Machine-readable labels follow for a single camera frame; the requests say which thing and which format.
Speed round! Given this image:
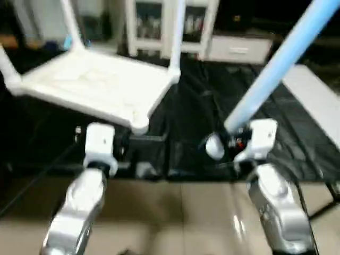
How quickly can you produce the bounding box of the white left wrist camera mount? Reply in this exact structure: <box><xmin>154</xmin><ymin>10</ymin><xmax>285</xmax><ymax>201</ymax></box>
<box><xmin>83</xmin><ymin>122</ymin><xmax>120</xmax><ymax>177</ymax></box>

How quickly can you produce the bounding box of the black work mat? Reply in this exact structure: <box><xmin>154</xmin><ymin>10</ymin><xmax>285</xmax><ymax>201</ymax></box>
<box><xmin>0</xmin><ymin>42</ymin><xmax>340</xmax><ymax>184</ymax></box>

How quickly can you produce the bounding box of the white plastic table leg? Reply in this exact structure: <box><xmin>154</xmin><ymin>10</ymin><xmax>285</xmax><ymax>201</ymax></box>
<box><xmin>168</xmin><ymin>0</ymin><xmax>188</xmax><ymax>76</ymax></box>
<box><xmin>0</xmin><ymin>44</ymin><xmax>25</xmax><ymax>95</ymax></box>
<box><xmin>58</xmin><ymin>0</ymin><xmax>87</xmax><ymax>53</ymax></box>
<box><xmin>205</xmin><ymin>0</ymin><xmax>340</xmax><ymax>161</ymax></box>

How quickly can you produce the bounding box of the light blue plastic object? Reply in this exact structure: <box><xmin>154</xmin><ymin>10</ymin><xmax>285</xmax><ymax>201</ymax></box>
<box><xmin>63</xmin><ymin>34</ymin><xmax>76</xmax><ymax>49</ymax></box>

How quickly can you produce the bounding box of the white glass door cabinet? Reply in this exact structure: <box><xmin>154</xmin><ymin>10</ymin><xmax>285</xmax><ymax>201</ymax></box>
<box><xmin>124</xmin><ymin>0</ymin><xmax>220</xmax><ymax>60</ymax></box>

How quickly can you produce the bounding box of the white drawer unit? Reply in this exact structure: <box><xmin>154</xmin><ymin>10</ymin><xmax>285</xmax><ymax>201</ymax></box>
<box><xmin>204</xmin><ymin>34</ymin><xmax>274</xmax><ymax>64</ymax></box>

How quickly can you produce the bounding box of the black metal frame leg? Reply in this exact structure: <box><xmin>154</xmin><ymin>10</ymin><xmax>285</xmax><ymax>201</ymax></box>
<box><xmin>311</xmin><ymin>183</ymin><xmax>340</xmax><ymax>221</ymax></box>

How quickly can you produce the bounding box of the white flat board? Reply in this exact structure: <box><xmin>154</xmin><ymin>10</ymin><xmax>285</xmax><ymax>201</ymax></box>
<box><xmin>280</xmin><ymin>64</ymin><xmax>340</xmax><ymax>150</ymax></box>

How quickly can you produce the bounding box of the white plastic table top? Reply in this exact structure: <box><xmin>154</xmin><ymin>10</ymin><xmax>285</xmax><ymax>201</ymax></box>
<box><xmin>2</xmin><ymin>47</ymin><xmax>182</xmax><ymax>135</ymax></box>

